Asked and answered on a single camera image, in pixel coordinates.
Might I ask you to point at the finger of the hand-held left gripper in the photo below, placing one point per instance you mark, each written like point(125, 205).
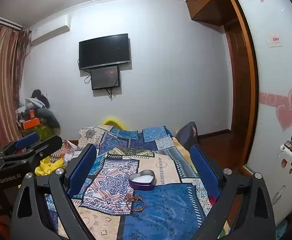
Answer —
point(27, 140)
point(48, 146)

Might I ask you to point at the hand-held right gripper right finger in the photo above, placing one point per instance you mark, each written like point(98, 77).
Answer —
point(206, 166)

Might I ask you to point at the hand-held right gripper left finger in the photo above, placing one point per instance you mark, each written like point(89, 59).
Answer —
point(82, 170)

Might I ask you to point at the purple heart-shaped tin box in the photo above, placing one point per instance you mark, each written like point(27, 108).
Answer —
point(142, 184)

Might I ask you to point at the orange box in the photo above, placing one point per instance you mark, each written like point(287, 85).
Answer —
point(31, 123)

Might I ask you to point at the yellow cloth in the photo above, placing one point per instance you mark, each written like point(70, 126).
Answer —
point(48, 165)

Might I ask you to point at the dark purple bag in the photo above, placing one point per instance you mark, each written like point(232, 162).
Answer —
point(187, 132)

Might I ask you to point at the pile of clothes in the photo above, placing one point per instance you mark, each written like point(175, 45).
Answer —
point(42, 102)

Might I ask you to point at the yellow object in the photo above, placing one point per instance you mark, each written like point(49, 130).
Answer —
point(112, 121)

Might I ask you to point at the blue patchwork blanket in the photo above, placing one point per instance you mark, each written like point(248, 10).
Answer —
point(161, 205)

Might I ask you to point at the striped pink curtain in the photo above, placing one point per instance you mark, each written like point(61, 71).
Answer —
point(3, 80)

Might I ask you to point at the white cabinet with stickers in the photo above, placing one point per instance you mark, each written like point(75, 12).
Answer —
point(285, 180)

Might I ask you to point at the brown wooden door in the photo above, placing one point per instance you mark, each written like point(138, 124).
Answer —
point(237, 80)

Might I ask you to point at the pink heart stickers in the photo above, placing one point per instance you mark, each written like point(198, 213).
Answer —
point(289, 112)

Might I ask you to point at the white air conditioner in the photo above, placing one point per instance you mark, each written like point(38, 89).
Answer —
point(50, 31)

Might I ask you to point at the white sliding wardrobe door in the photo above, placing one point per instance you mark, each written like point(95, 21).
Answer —
point(273, 67)

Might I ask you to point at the paper note with red print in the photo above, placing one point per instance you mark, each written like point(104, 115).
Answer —
point(275, 40)

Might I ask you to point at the wooden overhead cabinet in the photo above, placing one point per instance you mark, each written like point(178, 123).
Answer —
point(206, 5)

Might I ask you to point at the small black wall monitor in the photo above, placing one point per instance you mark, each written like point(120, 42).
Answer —
point(104, 78)

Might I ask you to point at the large black wall television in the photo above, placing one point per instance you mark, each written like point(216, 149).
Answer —
point(104, 51)

